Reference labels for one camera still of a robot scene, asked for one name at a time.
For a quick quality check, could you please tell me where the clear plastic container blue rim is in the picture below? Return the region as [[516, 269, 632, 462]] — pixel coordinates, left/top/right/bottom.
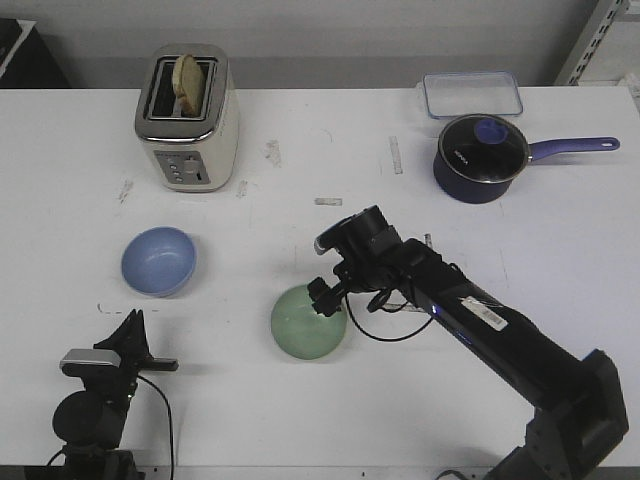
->
[[416, 71, 524, 120]]

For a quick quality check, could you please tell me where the green bowl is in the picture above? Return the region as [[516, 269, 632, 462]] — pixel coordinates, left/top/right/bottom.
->
[[271, 285, 347, 360]]

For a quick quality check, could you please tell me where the dark blue saucepan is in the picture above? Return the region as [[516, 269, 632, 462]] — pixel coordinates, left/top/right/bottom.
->
[[433, 136, 620, 204]]

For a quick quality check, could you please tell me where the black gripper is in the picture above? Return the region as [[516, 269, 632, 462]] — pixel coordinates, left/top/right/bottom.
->
[[81, 309, 179, 400], [307, 205, 409, 317]]

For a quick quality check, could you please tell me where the white metal shelf upright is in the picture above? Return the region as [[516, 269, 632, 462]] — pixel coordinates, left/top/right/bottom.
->
[[553, 0, 631, 86]]

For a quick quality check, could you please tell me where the toast slice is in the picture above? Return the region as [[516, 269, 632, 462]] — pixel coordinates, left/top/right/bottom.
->
[[172, 54, 205, 118]]

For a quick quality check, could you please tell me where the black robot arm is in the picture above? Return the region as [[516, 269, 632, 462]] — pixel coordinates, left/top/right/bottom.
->
[[308, 206, 629, 479], [45, 309, 179, 479]]

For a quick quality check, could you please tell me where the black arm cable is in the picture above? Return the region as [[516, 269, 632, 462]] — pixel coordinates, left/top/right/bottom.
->
[[134, 374, 176, 480], [342, 287, 436, 344]]

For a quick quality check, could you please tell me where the glass pot lid blue knob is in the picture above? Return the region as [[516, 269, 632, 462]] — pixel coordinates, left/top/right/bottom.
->
[[438, 114, 530, 183]]

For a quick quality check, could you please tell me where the cream and chrome toaster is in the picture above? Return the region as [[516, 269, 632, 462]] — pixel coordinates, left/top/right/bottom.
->
[[134, 43, 240, 192]]

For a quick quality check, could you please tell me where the blue bowl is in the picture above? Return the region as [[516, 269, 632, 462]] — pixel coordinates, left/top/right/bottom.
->
[[120, 226, 197, 297]]

